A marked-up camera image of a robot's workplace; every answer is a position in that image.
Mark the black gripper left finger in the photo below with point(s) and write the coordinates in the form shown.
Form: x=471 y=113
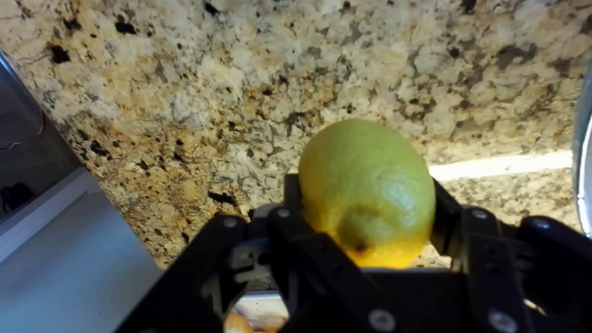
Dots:
x=260 y=277

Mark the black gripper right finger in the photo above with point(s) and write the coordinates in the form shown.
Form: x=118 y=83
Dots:
x=512 y=270

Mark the yellow-green lemon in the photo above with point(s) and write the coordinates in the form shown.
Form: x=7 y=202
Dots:
x=371 y=190

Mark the clear glass bowl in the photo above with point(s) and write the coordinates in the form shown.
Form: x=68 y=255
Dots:
x=586 y=153

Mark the white kitchen appliance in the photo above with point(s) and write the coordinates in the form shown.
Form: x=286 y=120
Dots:
x=57 y=259

